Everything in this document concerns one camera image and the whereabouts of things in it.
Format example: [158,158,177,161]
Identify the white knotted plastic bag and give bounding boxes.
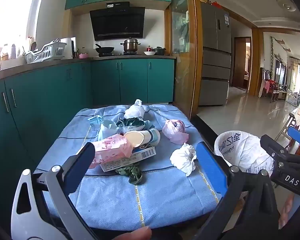
[124,99,150,119]

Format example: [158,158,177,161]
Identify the white paper cup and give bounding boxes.
[123,128,161,148]

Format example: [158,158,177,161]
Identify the dark green wrapper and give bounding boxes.
[116,117,153,133]

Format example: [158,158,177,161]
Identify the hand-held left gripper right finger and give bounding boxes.
[190,141,283,240]

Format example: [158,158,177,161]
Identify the grey refrigerator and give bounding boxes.
[199,2,232,106]

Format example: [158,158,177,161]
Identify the dining chairs with red clothes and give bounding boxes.
[260,67,282,103]

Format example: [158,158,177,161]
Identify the green vegetable leaf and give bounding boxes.
[115,165,143,185]

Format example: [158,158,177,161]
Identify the blue striped table cloth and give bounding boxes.
[34,104,222,230]

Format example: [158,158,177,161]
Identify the black wok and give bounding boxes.
[94,44,115,54]

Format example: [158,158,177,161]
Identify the white and blue ointment box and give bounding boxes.
[100,146,157,172]

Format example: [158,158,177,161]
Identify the teal small packet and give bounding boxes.
[87,115,104,130]

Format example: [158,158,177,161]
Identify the white electric kettle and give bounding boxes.
[61,37,73,59]

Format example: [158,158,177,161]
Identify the black range hood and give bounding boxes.
[89,2,145,41]

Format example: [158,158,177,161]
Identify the kitchen window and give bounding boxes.
[0,0,44,55]

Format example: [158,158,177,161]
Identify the white tissue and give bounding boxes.
[169,142,197,177]

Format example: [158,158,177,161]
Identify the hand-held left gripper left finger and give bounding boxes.
[11,142,98,240]

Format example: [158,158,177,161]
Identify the pink plastic bag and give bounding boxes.
[162,119,190,145]

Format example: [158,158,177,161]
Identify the green vine decoration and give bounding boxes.
[270,36,276,78]

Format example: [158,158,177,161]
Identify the steel cooking pot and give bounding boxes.
[120,37,142,53]

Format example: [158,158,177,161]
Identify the pink plastic packet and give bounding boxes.
[89,134,133,169]

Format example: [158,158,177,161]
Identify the person's right hand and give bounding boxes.
[277,194,297,230]

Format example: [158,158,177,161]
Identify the person's left hand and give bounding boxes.
[112,226,152,240]

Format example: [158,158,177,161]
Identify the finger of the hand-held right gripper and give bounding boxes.
[287,126,300,147]
[261,134,300,167]

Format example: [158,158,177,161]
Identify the white dish rack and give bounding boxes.
[25,40,67,64]

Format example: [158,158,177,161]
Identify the wooden framed glass door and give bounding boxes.
[165,0,203,120]

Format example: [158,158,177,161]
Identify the dark kitchen countertop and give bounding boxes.
[0,55,177,82]

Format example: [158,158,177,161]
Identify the bin with white liner bag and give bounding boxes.
[213,129,275,178]

